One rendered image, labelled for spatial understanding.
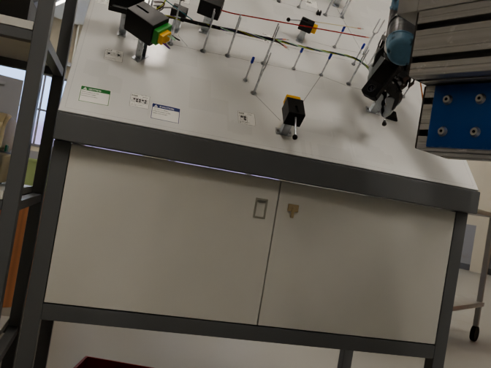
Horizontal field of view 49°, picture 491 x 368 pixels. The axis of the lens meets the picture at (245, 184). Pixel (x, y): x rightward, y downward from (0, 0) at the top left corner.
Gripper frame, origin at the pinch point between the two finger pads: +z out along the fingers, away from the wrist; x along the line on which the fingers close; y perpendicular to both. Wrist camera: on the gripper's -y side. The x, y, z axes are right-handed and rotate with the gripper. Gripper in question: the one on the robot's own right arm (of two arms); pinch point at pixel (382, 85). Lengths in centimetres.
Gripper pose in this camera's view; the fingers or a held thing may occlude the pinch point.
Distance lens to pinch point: 172.4
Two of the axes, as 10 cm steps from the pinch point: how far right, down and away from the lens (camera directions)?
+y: -0.7, -4.0, 9.1
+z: -2.9, 8.8, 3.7
